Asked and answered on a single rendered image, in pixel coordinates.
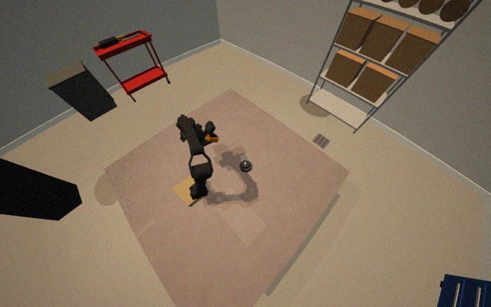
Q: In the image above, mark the orange tapered knob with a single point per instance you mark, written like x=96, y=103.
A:
x=212, y=139

